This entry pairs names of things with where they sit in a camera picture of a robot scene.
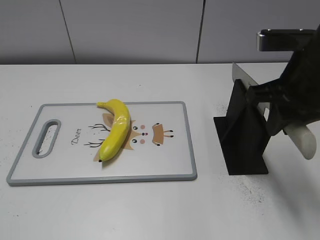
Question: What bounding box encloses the white-handled kitchen knife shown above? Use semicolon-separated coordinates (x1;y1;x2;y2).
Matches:
232;62;317;160

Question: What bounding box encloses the white grey-rimmed cutting board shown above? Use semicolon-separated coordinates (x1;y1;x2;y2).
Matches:
6;101;197;186

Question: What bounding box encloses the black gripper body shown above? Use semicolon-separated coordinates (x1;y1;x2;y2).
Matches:
280;28;320;124

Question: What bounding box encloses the black knife stand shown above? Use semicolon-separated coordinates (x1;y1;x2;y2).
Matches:
213;79;271;175

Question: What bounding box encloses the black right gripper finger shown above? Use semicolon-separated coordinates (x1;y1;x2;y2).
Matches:
265;102;295;136

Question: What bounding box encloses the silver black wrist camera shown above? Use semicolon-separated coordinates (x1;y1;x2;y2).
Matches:
256;29;316;52

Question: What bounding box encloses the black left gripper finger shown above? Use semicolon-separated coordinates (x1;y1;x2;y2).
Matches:
245;78;290;103

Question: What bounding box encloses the yellow plastic banana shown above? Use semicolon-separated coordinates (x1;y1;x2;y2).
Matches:
96;99;131;163

